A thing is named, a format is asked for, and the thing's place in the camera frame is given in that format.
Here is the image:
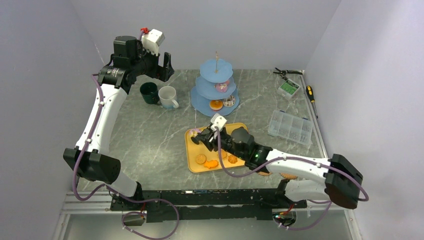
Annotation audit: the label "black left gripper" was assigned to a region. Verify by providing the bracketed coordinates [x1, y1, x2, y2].
[130, 41, 174, 82]

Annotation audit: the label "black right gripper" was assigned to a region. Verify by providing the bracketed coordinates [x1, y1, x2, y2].
[198, 127, 247, 160]

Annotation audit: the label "purple sprinkled donut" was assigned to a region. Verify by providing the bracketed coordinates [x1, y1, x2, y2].
[188, 128, 202, 137]

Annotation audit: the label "white and blue mug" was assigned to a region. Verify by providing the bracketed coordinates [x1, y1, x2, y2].
[158, 86, 180, 109]

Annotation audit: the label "yellow cupcake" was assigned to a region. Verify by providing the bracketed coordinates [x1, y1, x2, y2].
[209, 99, 224, 111]

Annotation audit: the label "blue three-tier cake stand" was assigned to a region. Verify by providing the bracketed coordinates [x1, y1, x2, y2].
[190, 52, 240, 117]

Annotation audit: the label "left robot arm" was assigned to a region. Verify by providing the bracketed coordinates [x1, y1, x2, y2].
[63, 29, 174, 210]

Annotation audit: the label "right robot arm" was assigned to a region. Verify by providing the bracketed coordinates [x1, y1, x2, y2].
[191, 124, 369, 209]

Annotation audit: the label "dark green mug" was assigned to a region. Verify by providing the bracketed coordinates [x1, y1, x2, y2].
[139, 82, 160, 105]

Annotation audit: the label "round brown cookie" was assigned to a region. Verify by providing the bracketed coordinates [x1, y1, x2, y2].
[195, 154, 207, 165]

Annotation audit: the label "yellow serving tray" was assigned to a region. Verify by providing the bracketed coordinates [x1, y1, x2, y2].
[184, 122, 248, 173]

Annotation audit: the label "orange fish cookie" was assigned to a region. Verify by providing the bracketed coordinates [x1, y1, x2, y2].
[203, 160, 220, 169]

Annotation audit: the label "orange striped round cookie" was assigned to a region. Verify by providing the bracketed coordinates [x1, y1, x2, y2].
[227, 155, 238, 164]

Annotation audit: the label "left woven rattan coaster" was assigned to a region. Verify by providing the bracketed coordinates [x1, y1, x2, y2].
[257, 171, 272, 176]

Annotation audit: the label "woven rattan coaster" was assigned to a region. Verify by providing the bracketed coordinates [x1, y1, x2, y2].
[280, 173, 298, 180]
[257, 171, 272, 176]

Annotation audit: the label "right woven rattan coaster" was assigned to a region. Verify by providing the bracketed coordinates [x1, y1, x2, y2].
[280, 173, 298, 180]

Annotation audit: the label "clear plastic compartment box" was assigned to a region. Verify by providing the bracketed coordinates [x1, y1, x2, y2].
[267, 110, 313, 146]

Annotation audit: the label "green and white box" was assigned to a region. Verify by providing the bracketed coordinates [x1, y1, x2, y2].
[277, 78, 301, 101]

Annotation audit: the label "black pliers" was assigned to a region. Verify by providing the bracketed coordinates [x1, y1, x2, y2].
[272, 67, 304, 79]

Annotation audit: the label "yellow black screwdriver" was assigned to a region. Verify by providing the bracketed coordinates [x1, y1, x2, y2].
[306, 85, 319, 119]

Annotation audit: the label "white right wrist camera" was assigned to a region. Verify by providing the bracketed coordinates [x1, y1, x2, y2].
[210, 113, 227, 132]

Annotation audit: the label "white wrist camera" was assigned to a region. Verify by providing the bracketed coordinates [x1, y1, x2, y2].
[141, 28, 165, 57]
[210, 113, 227, 132]

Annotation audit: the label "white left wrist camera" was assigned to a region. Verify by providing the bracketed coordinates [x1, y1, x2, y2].
[141, 28, 165, 57]

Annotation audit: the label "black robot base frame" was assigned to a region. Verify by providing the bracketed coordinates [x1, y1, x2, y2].
[110, 187, 307, 223]

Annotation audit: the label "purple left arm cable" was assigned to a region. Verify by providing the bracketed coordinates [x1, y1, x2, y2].
[72, 29, 180, 240]

